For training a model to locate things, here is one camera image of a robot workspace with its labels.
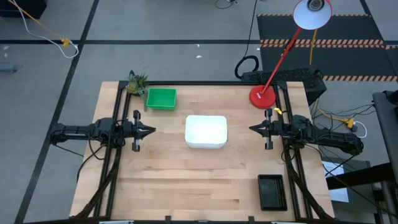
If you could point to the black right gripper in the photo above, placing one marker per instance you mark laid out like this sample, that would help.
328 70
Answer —
273 129

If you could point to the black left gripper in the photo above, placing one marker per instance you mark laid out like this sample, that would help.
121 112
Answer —
132 130

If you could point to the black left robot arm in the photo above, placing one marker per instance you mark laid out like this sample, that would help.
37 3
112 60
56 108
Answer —
77 129

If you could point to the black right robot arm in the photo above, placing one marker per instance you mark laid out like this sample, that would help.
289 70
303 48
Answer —
326 138

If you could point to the yellow tag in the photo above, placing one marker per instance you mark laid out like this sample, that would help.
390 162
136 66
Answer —
277 110

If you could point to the red desk lamp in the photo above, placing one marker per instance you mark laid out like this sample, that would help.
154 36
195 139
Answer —
262 97

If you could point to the small potted succulent plant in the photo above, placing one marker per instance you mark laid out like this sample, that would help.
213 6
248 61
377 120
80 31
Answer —
136 84

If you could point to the black plastic basket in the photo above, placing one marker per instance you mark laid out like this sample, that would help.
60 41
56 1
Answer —
270 193

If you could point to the black hazard-striped floor mat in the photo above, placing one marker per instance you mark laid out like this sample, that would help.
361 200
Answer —
342 28

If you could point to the grey cylinder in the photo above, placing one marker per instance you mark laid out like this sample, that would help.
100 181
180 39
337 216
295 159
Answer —
7 68

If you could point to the black aluminium rail frame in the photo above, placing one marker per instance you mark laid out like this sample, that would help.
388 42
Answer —
202 83

